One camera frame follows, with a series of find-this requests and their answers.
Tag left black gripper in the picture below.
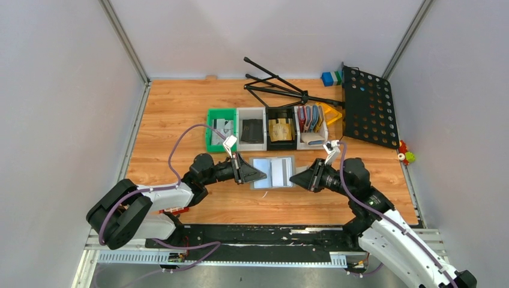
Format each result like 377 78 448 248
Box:
203 152 268 186

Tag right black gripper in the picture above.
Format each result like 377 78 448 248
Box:
289 158 352 199

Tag white silver credit card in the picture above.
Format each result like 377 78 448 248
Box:
270 157 293 188

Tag grey card holder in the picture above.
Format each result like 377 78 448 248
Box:
250 156 296 190

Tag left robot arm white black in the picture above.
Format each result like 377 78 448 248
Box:
85 152 267 250

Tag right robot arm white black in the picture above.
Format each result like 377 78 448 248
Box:
290 158 478 287

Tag white cards in green bin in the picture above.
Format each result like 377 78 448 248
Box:
210 118 234 146

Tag white bin with wallets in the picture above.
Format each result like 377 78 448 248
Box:
294 104 328 150

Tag white plastic bin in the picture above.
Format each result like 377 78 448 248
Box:
236 107 267 151

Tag yellow brown packet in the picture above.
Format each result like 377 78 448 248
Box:
268 118 295 142

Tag green plastic bin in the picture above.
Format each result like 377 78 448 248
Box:
205 108 238 152

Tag black plastic bin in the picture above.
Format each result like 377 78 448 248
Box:
265 107 297 151

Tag red toy brick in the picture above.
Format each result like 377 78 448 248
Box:
158 207 190 215

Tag black music stand tripod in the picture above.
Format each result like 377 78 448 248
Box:
243 56 345 108

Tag black perforated stand plate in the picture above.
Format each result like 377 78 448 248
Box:
342 65 400 149

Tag blue green toy blocks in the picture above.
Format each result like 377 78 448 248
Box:
321 71 343 87

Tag small colourful toy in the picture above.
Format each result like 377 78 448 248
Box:
397 140 416 166

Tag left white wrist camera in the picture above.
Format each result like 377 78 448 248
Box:
222 135 237 158

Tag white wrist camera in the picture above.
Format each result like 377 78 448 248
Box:
322 140 341 165
222 135 237 158

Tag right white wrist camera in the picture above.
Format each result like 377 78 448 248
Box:
322 140 341 165

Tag yellow triangle frame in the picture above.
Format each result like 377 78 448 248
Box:
316 103 343 125

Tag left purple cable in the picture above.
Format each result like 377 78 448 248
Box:
98 123 229 246

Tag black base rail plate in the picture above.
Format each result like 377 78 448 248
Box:
85 223 393 269

